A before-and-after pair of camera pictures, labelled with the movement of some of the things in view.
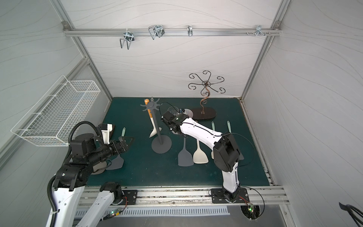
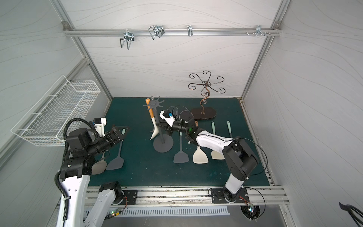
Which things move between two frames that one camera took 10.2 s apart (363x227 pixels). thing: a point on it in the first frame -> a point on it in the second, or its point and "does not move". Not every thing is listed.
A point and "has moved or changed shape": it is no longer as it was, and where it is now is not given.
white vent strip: (102, 212) does not move
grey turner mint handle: (117, 162) does not move
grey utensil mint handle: (185, 157) has moved or changed shape
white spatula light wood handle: (199, 156) does not move
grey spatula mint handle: (241, 158) does not move
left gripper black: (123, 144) -> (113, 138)
